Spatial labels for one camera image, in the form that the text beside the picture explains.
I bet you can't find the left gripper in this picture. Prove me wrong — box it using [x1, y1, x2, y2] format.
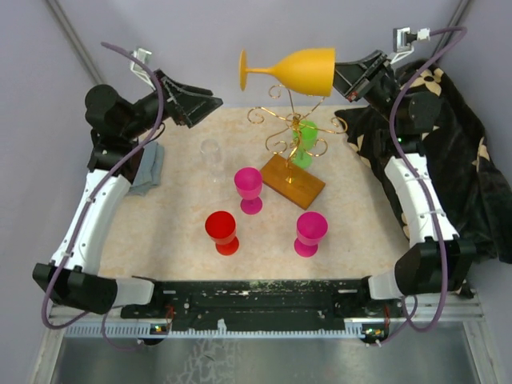
[122, 69, 222, 140]

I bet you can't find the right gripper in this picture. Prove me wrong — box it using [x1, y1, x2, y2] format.
[314, 50, 405, 130]

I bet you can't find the orange plastic wine glass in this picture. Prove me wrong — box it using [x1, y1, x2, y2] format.
[238, 47, 336, 97]

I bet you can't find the green plastic wine glass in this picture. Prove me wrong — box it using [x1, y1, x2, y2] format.
[293, 120, 318, 170]

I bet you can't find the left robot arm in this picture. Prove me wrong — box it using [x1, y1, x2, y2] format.
[32, 70, 223, 318]

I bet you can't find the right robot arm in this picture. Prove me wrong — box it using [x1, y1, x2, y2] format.
[333, 50, 476, 317]

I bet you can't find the clear wine glass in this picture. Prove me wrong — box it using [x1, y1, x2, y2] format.
[200, 138, 224, 182]

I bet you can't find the magenta wine glass rear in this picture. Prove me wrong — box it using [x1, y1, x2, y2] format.
[234, 167, 263, 215]

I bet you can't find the magenta wine glass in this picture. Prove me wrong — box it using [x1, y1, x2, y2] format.
[294, 211, 329, 258]
[234, 167, 263, 215]

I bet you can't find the red plastic wine glass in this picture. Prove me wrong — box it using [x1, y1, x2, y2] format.
[205, 210, 239, 256]

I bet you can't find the magenta wine glass front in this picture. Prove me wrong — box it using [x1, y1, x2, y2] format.
[294, 211, 329, 258]

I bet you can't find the grey cloth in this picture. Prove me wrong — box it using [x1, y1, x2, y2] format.
[127, 142, 165, 196]

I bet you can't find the black floral blanket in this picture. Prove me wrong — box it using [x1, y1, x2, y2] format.
[334, 58, 512, 297]

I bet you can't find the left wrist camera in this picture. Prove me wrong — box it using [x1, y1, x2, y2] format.
[130, 47, 152, 81]

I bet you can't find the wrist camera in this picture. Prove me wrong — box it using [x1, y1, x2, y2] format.
[130, 47, 152, 81]
[390, 26, 430, 64]

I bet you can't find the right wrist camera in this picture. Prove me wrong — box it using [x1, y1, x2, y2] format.
[390, 26, 430, 64]

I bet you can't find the gold wire wine glass rack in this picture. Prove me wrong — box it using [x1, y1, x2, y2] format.
[247, 84, 348, 210]

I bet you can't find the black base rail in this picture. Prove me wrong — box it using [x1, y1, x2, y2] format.
[121, 278, 399, 332]

